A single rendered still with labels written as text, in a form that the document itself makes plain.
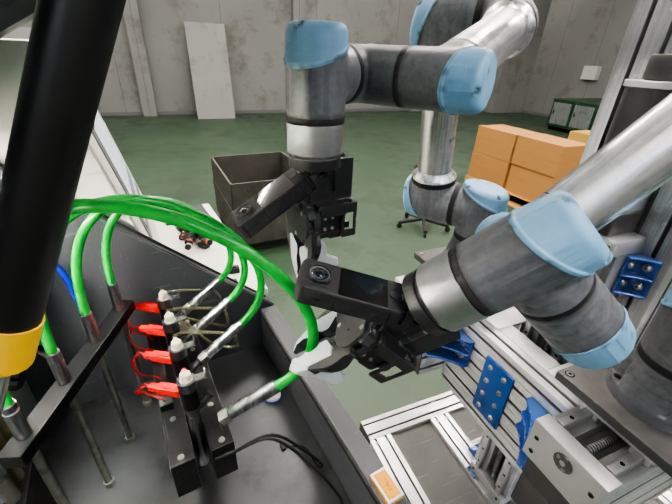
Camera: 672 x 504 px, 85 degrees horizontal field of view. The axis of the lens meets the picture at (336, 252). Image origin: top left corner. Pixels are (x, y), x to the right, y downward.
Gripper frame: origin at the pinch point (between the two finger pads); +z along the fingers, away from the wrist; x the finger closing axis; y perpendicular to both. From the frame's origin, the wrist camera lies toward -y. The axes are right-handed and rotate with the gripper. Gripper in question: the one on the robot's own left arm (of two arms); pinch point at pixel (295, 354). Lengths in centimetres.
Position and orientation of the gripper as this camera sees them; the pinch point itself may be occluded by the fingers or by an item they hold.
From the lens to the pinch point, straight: 50.2
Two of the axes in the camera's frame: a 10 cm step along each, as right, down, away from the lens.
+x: 1.1, -6.6, 7.5
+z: -7.0, 4.8, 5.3
